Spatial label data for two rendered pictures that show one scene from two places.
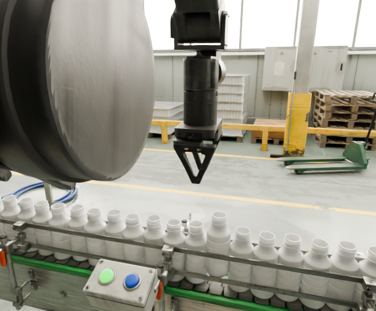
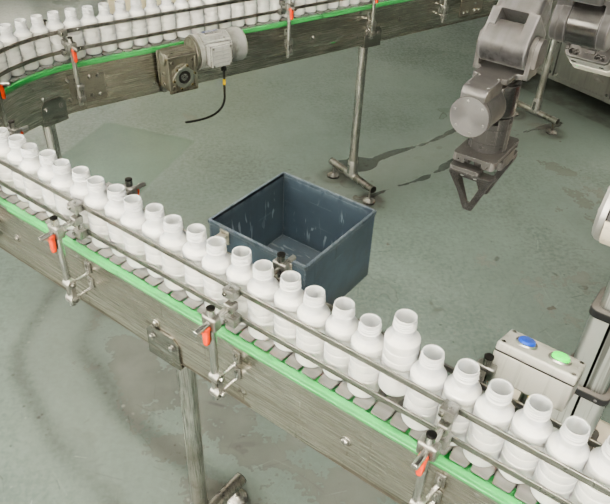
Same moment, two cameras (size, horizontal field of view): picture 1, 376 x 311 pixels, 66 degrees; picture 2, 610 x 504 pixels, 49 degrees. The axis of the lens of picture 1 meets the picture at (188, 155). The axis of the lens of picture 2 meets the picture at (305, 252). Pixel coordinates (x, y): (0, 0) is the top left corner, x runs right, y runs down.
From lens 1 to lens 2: 1.49 m
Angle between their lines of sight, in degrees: 122
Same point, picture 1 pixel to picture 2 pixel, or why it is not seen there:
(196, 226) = (429, 366)
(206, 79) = not seen: hidden behind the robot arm
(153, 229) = (500, 389)
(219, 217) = (401, 329)
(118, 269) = (547, 359)
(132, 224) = (537, 401)
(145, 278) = (510, 339)
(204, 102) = not seen: hidden behind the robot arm
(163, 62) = not seen: outside the picture
